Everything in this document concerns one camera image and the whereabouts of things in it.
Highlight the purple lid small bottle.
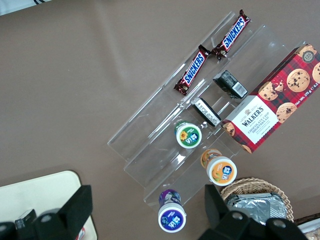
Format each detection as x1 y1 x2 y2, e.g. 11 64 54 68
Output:
157 189 188 233

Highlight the white plastic crate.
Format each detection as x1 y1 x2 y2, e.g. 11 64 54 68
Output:
297 219 320 240

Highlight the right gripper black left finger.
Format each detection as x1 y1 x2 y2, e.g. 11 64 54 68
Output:
0 184 94 240

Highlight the green lid small bottle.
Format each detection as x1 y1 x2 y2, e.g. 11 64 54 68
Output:
174 120 203 150

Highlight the clear acrylic stepped shelf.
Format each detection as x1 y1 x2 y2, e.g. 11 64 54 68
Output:
106 10 311 207

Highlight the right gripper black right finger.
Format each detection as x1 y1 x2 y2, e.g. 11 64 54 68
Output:
196 184 309 240

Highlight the Snickers chocolate bar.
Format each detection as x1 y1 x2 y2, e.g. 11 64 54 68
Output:
211 9 252 60
174 44 211 96

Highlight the small black box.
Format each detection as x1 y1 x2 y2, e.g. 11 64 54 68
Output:
212 69 249 100
190 97 222 128
14 209 38 230

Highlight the light wicker basket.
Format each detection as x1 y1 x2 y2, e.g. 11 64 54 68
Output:
219 177 295 223

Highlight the red Walkers shortbread box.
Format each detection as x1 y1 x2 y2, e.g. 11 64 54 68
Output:
220 43 320 155

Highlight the cream plastic tray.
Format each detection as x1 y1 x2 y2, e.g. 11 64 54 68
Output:
0 170 97 240

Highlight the aluminium foil tray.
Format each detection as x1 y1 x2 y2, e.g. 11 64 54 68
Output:
223 192 288 226

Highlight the orange lid small bottle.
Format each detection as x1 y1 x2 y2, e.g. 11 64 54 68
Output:
201 149 238 187

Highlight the white object with black stripes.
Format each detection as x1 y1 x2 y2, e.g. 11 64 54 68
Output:
0 0 54 16

